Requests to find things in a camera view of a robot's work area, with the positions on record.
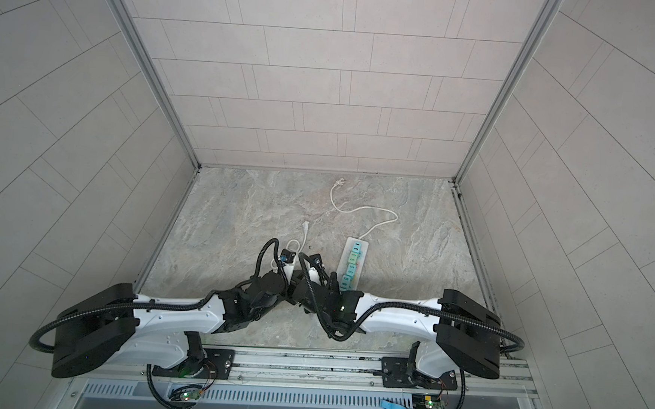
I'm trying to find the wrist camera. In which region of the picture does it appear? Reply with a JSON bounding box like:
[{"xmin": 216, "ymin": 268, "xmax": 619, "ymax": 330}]
[
  {"xmin": 278, "ymin": 249, "xmax": 297, "ymax": 281},
  {"xmin": 298, "ymin": 253, "xmax": 329, "ymax": 286}
]

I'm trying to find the aluminium rail frame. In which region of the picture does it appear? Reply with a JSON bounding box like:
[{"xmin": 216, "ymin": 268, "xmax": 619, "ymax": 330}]
[{"xmin": 81, "ymin": 346, "xmax": 538, "ymax": 409}]

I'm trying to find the circuit board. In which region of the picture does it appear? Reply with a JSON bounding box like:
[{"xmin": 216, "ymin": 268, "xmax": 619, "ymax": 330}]
[
  {"xmin": 168, "ymin": 385, "xmax": 205, "ymax": 404},
  {"xmin": 411, "ymin": 394, "xmax": 448, "ymax": 409}
]

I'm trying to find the left circuit board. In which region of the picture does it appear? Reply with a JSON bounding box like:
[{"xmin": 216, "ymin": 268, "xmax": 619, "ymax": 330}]
[{"xmin": 168, "ymin": 385, "xmax": 205, "ymax": 404}]

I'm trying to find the white cable of blue cube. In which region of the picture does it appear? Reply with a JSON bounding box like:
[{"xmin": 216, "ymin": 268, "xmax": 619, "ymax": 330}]
[{"xmin": 269, "ymin": 217, "xmax": 311, "ymax": 275}]

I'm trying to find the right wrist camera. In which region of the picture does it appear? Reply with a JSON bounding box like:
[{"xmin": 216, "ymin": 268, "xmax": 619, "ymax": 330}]
[{"xmin": 298, "ymin": 253, "xmax": 329, "ymax": 286}]

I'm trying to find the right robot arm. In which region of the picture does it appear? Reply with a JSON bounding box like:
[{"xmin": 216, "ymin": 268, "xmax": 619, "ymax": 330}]
[{"xmin": 293, "ymin": 253, "xmax": 525, "ymax": 409}]

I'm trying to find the white power strip cord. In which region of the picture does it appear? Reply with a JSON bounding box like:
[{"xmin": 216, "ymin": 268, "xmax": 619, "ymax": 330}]
[{"xmin": 326, "ymin": 175, "xmax": 402, "ymax": 244}]

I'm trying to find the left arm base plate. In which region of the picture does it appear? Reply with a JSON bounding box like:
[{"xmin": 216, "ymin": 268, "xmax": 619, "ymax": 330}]
[{"xmin": 151, "ymin": 348, "xmax": 236, "ymax": 380}]

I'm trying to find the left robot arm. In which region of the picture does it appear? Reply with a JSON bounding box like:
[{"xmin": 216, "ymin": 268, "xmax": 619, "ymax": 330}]
[{"xmin": 28, "ymin": 239, "xmax": 297, "ymax": 379}]

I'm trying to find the white multicolour power strip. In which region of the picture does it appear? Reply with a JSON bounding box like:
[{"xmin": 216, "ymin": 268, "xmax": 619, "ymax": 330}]
[{"xmin": 336, "ymin": 237, "xmax": 369, "ymax": 291}]

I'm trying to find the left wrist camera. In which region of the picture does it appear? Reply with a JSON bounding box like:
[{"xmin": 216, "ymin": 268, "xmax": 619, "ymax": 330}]
[{"xmin": 278, "ymin": 249, "xmax": 297, "ymax": 281}]

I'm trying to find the right circuit board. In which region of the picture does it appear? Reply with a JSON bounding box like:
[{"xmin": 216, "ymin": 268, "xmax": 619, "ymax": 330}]
[{"xmin": 411, "ymin": 394, "xmax": 448, "ymax": 409}]

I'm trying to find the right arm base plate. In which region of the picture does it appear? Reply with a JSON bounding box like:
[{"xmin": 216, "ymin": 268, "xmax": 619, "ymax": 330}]
[{"xmin": 380, "ymin": 356, "xmax": 458, "ymax": 391}]

